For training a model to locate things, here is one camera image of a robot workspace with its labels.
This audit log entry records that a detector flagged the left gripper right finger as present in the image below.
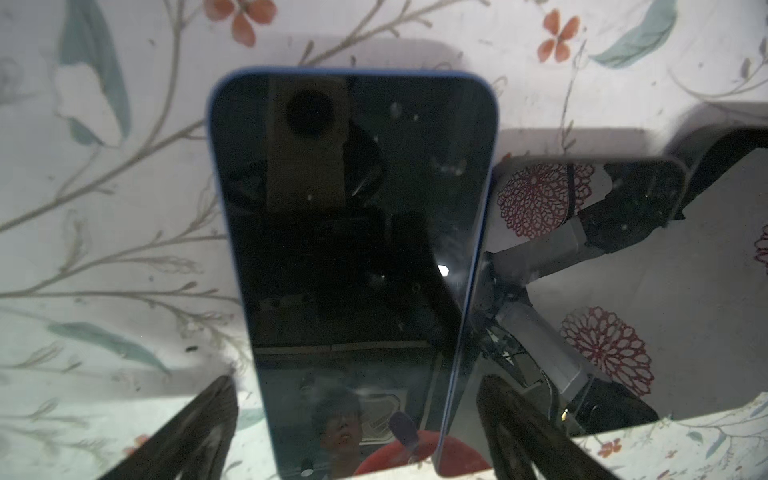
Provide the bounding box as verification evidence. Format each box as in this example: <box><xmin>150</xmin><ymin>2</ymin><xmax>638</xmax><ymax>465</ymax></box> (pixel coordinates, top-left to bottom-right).
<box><xmin>476</xmin><ymin>375</ymin><xmax>616</xmax><ymax>479</ymax></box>

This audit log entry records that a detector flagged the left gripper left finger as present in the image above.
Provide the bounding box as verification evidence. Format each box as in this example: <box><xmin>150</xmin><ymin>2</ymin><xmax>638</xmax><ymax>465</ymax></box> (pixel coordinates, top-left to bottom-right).
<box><xmin>101</xmin><ymin>375</ymin><xmax>239</xmax><ymax>480</ymax></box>

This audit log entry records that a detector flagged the phone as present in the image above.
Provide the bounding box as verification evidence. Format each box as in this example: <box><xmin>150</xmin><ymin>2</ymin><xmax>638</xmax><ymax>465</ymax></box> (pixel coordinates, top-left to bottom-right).
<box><xmin>436</xmin><ymin>156</ymin><xmax>688</xmax><ymax>476</ymax></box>
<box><xmin>668</xmin><ymin>125</ymin><xmax>767</xmax><ymax>220</ymax></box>
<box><xmin>206</xmin><ymin>67</ymin><xmax>498</xmax><ymax>479</ymax></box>

